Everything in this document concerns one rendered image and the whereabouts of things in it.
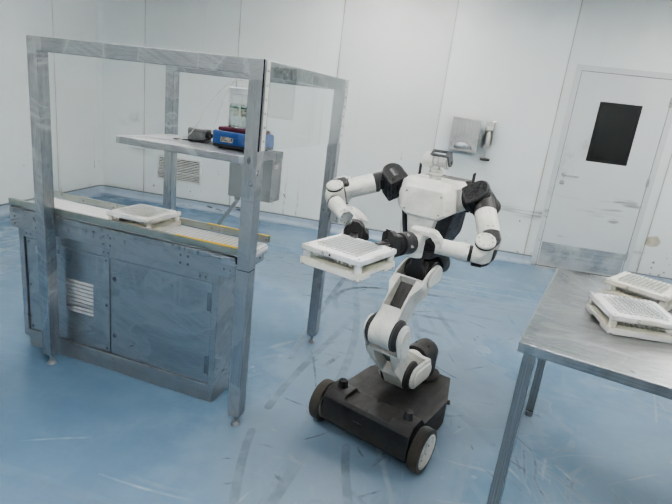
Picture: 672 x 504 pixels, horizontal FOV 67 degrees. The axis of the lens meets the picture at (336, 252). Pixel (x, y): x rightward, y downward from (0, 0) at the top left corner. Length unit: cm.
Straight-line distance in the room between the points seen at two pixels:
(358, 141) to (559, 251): 255
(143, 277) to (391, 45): 409
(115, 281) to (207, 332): 55
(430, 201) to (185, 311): 126
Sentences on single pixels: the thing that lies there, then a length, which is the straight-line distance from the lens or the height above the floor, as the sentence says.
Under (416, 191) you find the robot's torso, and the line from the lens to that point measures 224.
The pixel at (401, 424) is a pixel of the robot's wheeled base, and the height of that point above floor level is 20.
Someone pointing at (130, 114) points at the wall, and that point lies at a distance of 701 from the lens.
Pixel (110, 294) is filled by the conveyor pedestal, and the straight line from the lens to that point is 283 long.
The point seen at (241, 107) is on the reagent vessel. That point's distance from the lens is 227.
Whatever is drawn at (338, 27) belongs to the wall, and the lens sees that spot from 605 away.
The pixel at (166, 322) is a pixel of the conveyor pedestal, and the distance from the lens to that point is 265.
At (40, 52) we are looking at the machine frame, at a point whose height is 155.
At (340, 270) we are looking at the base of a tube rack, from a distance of 169.
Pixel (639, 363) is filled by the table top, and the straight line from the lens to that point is 188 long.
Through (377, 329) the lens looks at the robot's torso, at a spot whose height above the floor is 59.
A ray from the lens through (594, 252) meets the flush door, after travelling 623.
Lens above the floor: 150
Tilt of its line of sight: 16 degrees down
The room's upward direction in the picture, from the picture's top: 7 degrees clockwise
